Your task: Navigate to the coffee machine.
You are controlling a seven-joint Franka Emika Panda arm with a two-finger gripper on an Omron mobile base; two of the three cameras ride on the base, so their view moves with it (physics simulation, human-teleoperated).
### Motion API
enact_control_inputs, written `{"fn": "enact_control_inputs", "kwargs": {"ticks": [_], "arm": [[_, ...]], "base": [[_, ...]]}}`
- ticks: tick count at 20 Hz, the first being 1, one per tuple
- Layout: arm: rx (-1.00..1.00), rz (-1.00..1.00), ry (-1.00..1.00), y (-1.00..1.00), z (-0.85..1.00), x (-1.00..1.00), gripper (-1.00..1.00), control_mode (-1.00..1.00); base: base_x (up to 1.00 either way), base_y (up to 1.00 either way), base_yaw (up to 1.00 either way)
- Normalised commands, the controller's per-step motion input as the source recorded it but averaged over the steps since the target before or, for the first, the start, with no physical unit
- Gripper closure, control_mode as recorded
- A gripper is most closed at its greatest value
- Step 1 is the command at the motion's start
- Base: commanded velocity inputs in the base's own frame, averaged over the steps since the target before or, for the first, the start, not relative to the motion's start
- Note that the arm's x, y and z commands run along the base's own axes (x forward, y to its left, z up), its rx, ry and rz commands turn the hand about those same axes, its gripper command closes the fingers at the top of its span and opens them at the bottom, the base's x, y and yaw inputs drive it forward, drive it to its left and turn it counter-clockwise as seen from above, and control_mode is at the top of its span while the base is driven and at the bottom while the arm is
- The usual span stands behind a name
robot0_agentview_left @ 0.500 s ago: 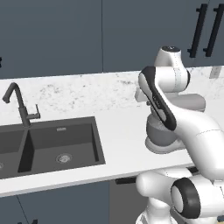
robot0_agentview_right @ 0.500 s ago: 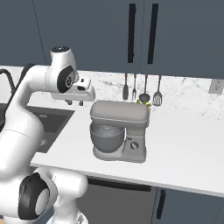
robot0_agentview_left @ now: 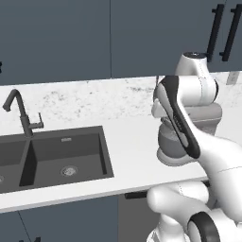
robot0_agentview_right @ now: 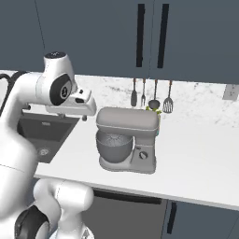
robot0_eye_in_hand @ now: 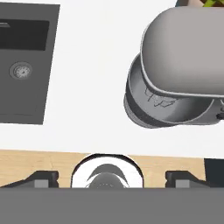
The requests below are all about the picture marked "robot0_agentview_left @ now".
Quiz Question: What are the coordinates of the dark double basin sink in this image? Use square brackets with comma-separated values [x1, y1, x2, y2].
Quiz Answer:
[0, 125, 115, 195]

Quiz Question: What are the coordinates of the grey round countertop appliance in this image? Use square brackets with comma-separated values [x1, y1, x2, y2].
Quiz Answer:
[156, 116, 199, 167]

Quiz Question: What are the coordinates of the grey dishwasher front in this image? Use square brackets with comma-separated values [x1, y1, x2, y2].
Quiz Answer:
[117, 187, 164, 242]

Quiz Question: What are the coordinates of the wide blue-grey wall cupboard door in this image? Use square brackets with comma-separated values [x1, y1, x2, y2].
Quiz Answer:
[0, 0, 112, 87]

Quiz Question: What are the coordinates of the black dishwasher handle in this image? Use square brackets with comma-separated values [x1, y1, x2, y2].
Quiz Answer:
[124, 180, 212, 200]

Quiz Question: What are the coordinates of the grey wall socket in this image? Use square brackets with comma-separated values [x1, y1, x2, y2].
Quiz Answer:
[226, 71, 240, 86]

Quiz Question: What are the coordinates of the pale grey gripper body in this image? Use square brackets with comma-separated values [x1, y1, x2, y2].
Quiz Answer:
[184, 103, 224, 129]

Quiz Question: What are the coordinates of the dark grey sink tap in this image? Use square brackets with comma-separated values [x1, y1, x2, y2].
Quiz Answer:
[2, 88, 44, 139]

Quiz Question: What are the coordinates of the blue-grey base cupboard door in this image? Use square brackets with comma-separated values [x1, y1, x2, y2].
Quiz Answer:
[0, 210, 32, 242]
[18, 194, 120, 242]

